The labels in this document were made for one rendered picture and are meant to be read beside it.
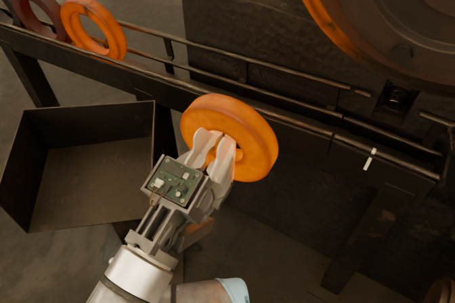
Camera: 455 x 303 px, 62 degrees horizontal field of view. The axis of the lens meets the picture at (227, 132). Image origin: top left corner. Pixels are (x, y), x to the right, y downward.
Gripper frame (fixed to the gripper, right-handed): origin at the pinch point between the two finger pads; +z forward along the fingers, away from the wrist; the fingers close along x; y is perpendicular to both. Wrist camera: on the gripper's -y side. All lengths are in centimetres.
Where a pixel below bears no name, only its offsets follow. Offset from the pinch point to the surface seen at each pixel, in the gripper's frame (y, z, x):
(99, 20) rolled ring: -13, 17, 46
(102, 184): -20.7, -14.0, 26.0
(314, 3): 7.1, 21.0, -4.3
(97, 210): -19.5, -18.9, 23.0
